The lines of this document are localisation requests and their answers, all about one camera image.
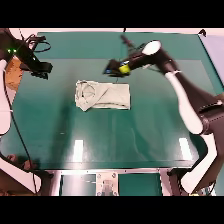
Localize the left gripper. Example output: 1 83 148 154
29 61 54 80

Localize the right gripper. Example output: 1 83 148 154
102 58 132 77

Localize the pale grey shirt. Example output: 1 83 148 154
74 79 131 112

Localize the black cable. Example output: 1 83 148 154
2 69 38 194

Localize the silver frame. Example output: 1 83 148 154
33 168 181 197

